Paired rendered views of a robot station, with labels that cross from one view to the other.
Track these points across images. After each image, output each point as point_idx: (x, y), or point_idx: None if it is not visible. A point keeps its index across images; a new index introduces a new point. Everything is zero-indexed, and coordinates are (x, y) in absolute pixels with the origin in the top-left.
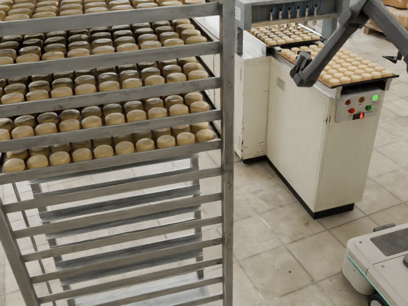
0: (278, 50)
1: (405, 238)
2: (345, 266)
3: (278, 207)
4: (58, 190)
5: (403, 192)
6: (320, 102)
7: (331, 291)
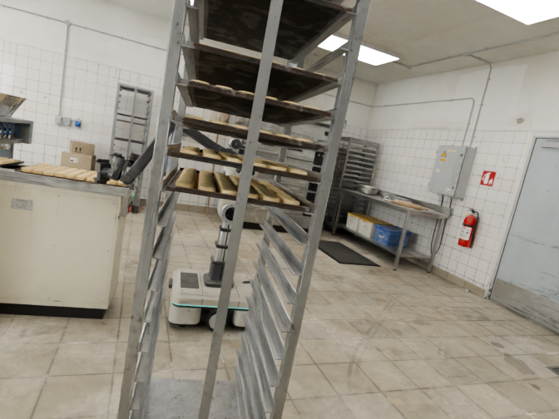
0: (16, 169)
1: (189, 278)
2: (178, 315)
3: (65, 329)
4: (149, 297)
5: None
6: (108, 203)
7: (181, 337)
